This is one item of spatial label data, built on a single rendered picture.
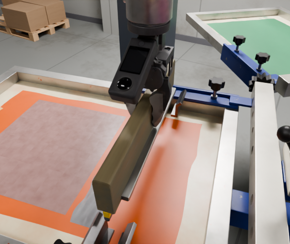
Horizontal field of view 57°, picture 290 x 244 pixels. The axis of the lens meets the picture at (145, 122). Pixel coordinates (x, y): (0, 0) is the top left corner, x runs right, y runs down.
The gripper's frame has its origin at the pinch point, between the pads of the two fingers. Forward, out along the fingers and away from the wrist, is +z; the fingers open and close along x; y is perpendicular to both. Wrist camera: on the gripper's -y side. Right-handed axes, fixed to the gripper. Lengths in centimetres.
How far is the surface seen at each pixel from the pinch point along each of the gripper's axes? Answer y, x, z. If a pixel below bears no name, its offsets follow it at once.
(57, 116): 10.7, 30.6, 13.6
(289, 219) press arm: -1.8, -32.8, 17.0
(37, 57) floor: 211, 208, 110
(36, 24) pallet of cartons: 266, 243, 91
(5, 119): 4.7, 44.2, 13.6
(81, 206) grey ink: -14.7, 9.0, 13.1
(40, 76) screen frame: 25, 46, 11
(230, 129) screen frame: 15.9, -18.0, 10.1
